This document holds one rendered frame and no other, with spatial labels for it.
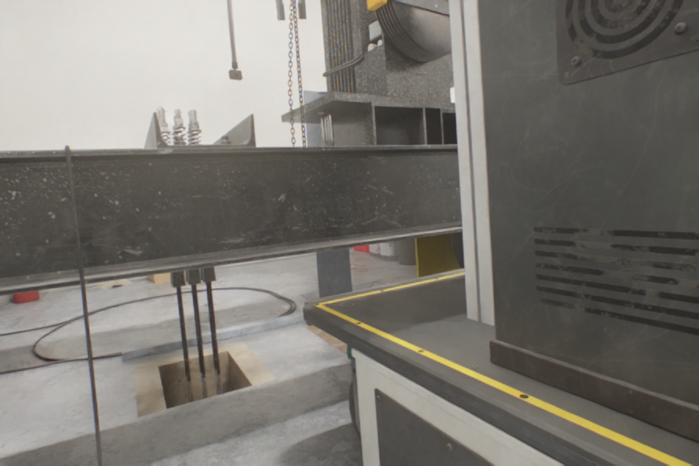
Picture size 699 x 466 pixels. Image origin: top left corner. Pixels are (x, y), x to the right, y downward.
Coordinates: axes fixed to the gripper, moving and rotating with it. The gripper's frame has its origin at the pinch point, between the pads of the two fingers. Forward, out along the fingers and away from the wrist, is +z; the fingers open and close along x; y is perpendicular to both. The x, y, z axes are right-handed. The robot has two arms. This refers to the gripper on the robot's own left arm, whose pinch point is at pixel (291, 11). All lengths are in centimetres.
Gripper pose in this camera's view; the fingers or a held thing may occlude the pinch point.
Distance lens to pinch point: 126.7
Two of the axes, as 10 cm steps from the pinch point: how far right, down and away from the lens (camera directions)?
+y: -4.3, -4.2, 8.0
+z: 0.2, 8.8, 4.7
